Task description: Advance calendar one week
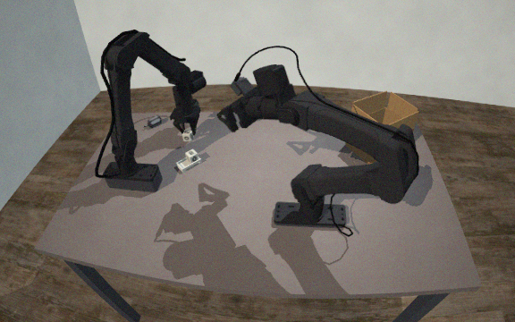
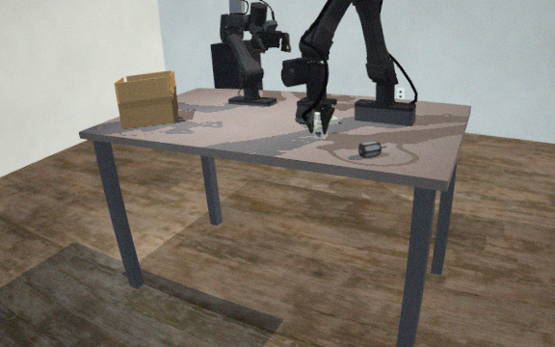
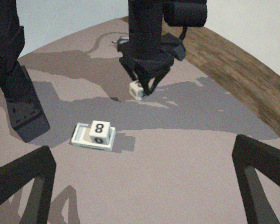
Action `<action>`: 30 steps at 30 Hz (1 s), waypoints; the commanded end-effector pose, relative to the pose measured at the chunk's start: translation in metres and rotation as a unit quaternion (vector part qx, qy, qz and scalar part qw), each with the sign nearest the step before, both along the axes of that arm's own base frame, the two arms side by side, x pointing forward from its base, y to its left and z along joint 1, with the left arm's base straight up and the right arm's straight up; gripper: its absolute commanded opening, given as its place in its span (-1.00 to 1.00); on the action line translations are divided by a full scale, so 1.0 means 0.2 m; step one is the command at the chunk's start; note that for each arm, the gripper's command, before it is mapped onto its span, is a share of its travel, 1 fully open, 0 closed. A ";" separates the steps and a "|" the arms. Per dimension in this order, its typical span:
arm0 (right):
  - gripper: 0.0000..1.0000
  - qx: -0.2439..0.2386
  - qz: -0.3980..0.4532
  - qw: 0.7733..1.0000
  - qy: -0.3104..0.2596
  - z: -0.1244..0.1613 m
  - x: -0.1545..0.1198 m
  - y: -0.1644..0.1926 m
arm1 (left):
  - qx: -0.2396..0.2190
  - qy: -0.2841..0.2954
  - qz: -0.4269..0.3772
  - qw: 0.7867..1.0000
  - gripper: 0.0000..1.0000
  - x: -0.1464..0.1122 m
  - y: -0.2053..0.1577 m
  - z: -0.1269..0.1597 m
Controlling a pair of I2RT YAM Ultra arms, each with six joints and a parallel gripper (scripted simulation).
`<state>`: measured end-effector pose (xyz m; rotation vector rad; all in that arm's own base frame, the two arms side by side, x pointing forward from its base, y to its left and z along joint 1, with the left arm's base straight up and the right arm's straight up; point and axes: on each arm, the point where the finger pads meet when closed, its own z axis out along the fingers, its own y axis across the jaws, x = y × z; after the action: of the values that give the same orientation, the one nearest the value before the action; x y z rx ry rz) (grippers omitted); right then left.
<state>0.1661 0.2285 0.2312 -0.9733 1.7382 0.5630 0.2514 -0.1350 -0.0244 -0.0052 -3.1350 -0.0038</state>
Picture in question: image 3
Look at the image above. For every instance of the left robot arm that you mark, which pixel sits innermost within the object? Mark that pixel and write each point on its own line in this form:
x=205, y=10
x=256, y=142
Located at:
x=143, y=16

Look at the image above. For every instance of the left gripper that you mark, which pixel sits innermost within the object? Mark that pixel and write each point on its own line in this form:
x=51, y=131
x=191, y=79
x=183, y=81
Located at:
x=144, y=55

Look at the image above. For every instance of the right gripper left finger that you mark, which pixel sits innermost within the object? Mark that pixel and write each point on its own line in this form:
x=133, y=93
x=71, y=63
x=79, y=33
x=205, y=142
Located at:
x=13, y=176

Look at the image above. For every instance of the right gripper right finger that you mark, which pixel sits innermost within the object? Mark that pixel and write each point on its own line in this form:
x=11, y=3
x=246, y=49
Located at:
x=249, y=154

